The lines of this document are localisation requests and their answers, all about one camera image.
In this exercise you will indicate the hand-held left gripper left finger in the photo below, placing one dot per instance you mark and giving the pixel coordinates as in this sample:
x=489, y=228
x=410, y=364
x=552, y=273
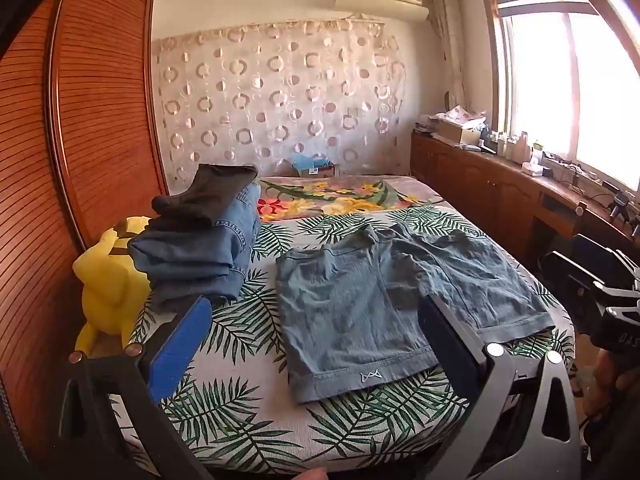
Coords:
x=175, y=347

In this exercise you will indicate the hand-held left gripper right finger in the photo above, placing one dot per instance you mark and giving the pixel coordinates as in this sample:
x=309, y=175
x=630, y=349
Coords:
x=450, y=340

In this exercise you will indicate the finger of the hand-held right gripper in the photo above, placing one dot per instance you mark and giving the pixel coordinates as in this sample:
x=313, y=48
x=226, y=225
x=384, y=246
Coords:
x=602, y=257
x=570, y=272

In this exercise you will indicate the blue-grey shorts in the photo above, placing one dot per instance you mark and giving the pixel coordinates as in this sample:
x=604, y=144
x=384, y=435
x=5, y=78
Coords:
x=380, y=305

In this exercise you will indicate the folded black pants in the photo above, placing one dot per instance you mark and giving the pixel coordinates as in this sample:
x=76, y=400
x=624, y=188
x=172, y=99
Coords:
x=210, y=190

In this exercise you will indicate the person's right hand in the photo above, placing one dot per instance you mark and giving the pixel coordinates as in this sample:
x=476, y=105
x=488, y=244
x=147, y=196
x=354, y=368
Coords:
x=607, y=380

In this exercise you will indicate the folded blue jeans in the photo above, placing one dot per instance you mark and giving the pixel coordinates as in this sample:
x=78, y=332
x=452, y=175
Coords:
x=195, y=260

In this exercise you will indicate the yellow plush toy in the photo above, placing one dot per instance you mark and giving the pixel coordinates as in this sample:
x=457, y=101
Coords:
x=107, y=285

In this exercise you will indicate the white power strip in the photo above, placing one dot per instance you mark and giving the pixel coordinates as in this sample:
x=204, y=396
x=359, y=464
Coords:
x=570, y=170

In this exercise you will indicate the palm leaf bed sheet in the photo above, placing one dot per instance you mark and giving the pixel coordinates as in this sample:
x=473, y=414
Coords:
x=250, y=410

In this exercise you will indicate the wooden cabinet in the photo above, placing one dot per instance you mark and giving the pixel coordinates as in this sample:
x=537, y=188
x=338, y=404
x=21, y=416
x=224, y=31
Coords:
x=475, y=185

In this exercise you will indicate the pink bottle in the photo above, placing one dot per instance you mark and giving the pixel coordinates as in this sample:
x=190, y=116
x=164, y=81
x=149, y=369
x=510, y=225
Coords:
x=522, y=147

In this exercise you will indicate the floral blanket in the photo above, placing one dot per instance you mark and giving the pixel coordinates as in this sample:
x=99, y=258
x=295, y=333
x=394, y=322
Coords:
x=340, y=197

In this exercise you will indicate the cardboard box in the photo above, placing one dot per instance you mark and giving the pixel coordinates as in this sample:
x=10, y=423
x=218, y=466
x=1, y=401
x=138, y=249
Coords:
x=457, y=131

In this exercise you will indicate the window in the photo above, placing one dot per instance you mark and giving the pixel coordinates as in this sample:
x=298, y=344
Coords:
x=565, y=75

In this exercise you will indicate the box with blue cloth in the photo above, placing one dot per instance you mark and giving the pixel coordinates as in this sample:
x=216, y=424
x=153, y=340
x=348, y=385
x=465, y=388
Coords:
x=312, y=165

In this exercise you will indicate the wooden louvered wardrobe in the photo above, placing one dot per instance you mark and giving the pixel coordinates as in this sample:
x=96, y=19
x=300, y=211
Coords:
x=75, y=135

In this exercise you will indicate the pale window curtain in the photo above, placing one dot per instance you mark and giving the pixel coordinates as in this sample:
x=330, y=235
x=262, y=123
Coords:
x=447, y=45

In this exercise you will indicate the circle patterned wall curtain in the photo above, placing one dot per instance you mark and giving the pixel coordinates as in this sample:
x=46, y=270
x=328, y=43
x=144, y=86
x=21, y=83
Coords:
x=280, y=100

